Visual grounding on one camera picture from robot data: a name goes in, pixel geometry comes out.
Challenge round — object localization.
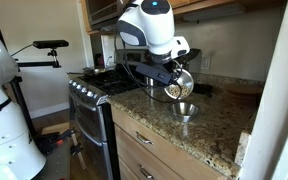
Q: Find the stack of round wooden trivets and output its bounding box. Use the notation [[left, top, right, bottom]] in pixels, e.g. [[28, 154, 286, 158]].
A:
[[222, 83, 264, 108]]

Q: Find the kitchen base cabinet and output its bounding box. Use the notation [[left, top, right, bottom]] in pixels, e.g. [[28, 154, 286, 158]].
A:
[[110, 105, 228, 180]]

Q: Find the perforated steel utensil holder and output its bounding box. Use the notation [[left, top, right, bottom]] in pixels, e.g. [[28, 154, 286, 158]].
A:
[[144, 76, 158, 89]]

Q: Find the metal drawer handle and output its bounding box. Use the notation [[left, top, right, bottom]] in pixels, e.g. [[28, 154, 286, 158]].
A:
[[138, 164, 156, 180], [135, 131, 154, 146]]

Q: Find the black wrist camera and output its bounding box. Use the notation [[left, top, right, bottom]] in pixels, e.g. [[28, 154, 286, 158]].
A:
[[135, 62, 173, 85]]

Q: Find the wooden wall cabinet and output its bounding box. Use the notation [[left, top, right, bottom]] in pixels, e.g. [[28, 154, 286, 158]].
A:
[[80, 0, 288, 34]]

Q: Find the stainless steel stove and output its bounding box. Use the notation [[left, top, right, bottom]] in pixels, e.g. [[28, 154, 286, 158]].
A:
[[66, 68, 145, 180]]

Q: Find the small stainless steel bowl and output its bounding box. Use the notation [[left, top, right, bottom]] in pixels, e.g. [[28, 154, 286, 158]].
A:
[[163, 68, 195, 100], [167, 101, 200, 124]]

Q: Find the black red clamp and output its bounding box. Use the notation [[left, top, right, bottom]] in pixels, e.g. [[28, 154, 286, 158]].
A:
[[33, 128, 85, 168]]

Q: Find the black stereo camera bar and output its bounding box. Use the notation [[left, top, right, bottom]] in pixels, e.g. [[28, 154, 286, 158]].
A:
[[32, 39, 70, 50]]

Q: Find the white wall outlet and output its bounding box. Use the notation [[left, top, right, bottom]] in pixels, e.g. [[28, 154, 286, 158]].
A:
[[200, 53, 212, 70]]

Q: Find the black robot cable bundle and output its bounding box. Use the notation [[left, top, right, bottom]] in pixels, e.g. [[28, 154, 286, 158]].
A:
[[113, 29, 185, 104]]

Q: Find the black camera stand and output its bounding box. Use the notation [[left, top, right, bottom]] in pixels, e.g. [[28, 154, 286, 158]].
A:
[[7, 48, 62, 136]]

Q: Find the steel frying pan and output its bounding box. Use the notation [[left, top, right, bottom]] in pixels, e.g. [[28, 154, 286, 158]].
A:
[[67, 66, 111, 77]]

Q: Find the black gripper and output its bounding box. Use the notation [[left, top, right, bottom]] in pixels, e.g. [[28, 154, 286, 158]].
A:
[[160, 59, 187, 83]]

